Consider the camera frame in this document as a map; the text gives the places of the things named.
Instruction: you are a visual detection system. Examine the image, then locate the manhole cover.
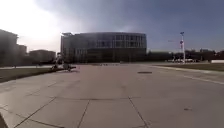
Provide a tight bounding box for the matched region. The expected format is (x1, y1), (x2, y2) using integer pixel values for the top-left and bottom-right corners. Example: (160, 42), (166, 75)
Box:
(137, 70), (153, 75)

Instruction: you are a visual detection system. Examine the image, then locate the distant row of trees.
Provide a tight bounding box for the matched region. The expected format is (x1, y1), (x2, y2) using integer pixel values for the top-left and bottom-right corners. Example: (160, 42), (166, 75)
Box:
(146, 48), (224, 63)

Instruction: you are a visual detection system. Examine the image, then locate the grass patch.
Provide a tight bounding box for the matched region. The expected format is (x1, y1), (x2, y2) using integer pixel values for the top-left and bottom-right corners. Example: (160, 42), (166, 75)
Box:
(0, 67), (56, 84)

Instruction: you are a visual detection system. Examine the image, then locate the dark low building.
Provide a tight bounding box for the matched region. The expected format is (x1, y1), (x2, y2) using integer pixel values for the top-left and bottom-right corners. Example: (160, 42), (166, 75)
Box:
(28, 49), (57, 65)

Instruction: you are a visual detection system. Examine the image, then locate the grass strip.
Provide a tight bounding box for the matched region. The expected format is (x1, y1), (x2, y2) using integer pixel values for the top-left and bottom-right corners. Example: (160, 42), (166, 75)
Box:
(155, 62), (224, 73)

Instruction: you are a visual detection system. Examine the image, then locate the white pole with signs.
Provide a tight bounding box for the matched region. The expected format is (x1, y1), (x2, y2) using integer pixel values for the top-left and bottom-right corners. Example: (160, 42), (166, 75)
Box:
(179, 31), (186, 64)

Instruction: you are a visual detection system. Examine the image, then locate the dark low structure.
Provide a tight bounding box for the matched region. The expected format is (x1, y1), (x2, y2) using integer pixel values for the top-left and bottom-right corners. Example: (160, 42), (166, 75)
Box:
(49, 53), (77, 73)

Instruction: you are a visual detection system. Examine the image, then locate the dark tall building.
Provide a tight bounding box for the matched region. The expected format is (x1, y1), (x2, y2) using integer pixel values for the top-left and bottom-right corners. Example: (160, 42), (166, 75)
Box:
(0, 29), (29, 67)

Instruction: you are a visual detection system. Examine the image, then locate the large glass-fronted building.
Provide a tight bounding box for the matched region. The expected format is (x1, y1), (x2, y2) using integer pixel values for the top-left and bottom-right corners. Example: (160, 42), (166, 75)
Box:
(60, 31), (148, 64)

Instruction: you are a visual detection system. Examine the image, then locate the grey stone slab plaza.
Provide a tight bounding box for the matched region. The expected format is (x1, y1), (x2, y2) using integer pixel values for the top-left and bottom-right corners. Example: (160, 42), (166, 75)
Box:
(0, 63), (224, 128)

